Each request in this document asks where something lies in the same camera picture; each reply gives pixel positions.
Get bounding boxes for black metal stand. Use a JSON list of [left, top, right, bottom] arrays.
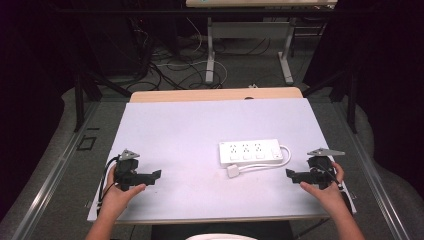
[[73, 64, 133, 133], [300, 64, 360, 135]]

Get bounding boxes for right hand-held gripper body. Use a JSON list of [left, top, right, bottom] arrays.
[[306, 147, 346, 190]]

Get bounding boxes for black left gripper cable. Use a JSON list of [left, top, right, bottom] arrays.
[[97, 155, 120, 205]]

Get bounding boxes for black floor socket hatch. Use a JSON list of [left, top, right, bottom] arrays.
[[76, 135, 98, 152]]

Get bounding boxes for person's white shirt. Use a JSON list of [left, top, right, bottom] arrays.
[[185, 232, 258, 240]]

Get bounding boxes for white power plug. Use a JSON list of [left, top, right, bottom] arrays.
[[226, 165, 242, 179]]

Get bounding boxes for person's right hand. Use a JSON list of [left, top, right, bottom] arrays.
[[299, 162, 348, 214]]

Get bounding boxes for tangle of floor cables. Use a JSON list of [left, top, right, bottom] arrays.
[[128, 16, 278, 92]]

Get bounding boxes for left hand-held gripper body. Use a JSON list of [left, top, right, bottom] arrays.
[[114, 148, 142, 192]]

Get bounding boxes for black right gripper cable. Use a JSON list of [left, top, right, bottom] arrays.
[[319, 164, 344, 192]]

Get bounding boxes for white table mat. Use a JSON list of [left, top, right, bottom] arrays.
[[86, 97, 357, 225]]

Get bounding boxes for metal floor rail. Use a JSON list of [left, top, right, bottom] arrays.
[[9, 101, 102, 240], [333, 101, 412, 240]]

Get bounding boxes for wooden table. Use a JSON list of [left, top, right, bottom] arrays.
[[128, 86, 304, 104]]

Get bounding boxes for person's left hand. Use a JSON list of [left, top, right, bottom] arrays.
[[99, 164, 147, 219]]

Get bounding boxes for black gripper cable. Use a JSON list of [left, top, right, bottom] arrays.
[[97, 155, 120, 205], [319, 164, 344, 192]]

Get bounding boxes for white desk with metal legs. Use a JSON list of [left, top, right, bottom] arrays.
[[185, 0, 338, 85]]

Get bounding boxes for white power strip cable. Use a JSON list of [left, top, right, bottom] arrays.
[[237, 144, 292, 173]]

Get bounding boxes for person's dark pants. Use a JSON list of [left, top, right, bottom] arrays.
[[150, 221, 295, 240]]

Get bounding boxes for white power strip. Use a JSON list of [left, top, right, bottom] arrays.
[[218, 138, 285, 168]]

